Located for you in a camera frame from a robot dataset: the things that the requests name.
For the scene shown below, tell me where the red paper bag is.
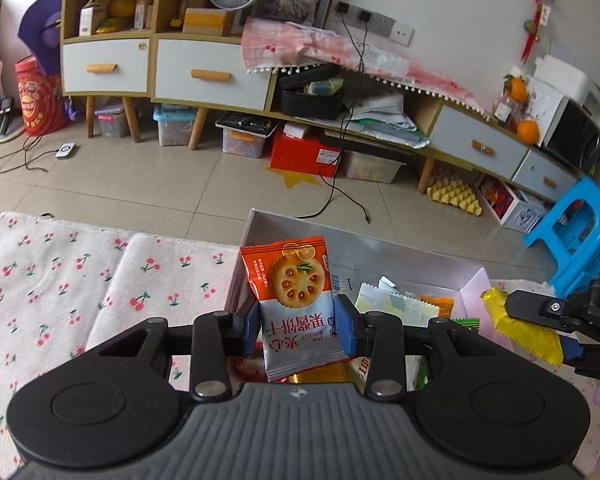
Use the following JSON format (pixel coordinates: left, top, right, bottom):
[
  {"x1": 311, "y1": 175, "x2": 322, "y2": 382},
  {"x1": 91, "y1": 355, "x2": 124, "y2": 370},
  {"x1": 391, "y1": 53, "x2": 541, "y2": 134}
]
[{"x1": 15, "y1": 55, "x2": 70, "y2": 138}]

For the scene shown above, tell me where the pale green snack packet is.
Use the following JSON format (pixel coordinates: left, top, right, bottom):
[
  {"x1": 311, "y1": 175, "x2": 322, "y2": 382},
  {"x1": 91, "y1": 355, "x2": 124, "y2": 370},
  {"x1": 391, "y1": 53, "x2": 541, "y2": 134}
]
[{"x1": 354, "y1": 276, "x2": 439, "y2": 327}]

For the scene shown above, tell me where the pink cherry cloth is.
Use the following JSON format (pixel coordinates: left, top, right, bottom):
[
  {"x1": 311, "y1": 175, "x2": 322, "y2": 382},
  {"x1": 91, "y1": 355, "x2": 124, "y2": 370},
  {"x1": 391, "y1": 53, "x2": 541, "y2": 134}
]
[{"x1": 242, "y1": 18, "x2": 486, "y2": 115}]

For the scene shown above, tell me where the yellow snack packet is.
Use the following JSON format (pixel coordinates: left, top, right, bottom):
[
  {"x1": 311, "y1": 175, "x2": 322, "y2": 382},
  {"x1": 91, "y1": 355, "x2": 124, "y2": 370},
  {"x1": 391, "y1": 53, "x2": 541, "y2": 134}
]
[{"x1": 481, "y1": 287, "x2": 564, "y2": 366}]

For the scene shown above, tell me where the gold foil snack bar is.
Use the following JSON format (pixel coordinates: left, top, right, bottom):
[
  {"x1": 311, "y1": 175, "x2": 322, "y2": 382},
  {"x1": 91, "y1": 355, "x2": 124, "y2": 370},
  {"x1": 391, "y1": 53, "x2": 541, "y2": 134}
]
[{"x1": 284, "y1": 362, "x2": 352, "y2": 384}]

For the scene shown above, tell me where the orange cracker packet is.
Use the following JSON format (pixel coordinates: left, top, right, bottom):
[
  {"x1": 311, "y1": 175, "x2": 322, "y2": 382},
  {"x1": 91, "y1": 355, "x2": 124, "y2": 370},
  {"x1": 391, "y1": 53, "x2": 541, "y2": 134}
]
[{"x1": 240, "y1": 236, "x2": 347, "y2": 382}]

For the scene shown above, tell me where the yellow egg tray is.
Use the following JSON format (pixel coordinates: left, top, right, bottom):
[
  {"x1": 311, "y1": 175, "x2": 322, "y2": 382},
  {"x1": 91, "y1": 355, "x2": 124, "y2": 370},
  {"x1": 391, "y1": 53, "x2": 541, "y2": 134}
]
[{"x1": 425, "y1": 167, "x2": 482, "y2": 217}]

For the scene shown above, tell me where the blue plastic stool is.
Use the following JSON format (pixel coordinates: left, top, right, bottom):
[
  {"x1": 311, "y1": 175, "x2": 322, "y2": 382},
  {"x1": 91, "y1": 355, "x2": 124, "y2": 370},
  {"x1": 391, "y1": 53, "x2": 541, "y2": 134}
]
[{"x1": 524, "y1": 177, "x2": 600, "y2": 298}]

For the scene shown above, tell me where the clear plastic storage bin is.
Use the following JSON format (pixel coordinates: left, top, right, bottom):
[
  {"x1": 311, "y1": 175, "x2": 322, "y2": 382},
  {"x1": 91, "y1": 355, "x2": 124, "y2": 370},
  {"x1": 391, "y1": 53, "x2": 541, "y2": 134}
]
[{"x1": 152, "y1": 104, "x2": 197, "y2": 148}]

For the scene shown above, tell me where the green snack bag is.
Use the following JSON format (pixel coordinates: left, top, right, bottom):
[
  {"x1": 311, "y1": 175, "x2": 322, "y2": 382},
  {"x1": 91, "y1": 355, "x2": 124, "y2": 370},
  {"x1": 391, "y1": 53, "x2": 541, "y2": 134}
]
[{"x1": 452, "y1": 318, "x2": 480, "y2": 333}]

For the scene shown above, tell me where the cherry print tablecloth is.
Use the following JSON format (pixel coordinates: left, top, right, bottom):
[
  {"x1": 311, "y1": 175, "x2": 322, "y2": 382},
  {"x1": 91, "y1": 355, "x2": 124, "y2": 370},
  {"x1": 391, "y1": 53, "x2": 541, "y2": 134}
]
[{"x1": 0, "y1": 211, "x2": 249, "y2": 478}]

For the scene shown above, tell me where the purple hat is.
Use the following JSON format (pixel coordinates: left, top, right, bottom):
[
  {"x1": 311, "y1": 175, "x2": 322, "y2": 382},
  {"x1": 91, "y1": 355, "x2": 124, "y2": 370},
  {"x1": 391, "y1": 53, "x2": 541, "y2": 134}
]
[{"x1": 18, "y1": 0, "x2": 62, "y2": 76}]

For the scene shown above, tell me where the red cardboard box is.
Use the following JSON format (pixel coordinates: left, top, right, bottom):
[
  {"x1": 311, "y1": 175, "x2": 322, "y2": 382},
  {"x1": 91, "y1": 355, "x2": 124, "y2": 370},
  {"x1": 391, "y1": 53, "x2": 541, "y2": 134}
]
[{"x1": 270, "y1": 129, "x2": 341, "y2": 178}]

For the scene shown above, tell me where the pink cardboard box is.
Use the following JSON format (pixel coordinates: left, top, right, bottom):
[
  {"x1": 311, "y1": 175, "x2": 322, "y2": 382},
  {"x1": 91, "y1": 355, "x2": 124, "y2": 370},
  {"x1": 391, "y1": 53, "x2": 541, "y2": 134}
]
[{"x1": 240, "y1": 209, "x2": 514, "y2": 351}]

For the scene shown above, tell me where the orange fruit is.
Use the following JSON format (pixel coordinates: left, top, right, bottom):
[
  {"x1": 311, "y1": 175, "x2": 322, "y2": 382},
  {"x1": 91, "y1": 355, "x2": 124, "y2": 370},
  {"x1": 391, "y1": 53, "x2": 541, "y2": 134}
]
[{"x1": 516, "y1": 119, "x2": 540, "y2": 145}]

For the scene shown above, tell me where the orange white snack packet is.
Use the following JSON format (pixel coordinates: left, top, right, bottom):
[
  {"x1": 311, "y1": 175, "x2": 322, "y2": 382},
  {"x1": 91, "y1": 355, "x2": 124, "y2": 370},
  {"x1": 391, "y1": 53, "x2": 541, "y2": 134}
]
[{"x1": 419, "y1": 295, "x2": 455, "y2": 318}]

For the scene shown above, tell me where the wooden white drawer cabinet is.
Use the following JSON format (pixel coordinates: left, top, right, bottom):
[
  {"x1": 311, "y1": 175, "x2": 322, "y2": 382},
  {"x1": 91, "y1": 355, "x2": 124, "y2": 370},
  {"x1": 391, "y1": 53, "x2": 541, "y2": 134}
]
[{"x1": 60, "y1": 0, "x2": 577, "y2": 203}]

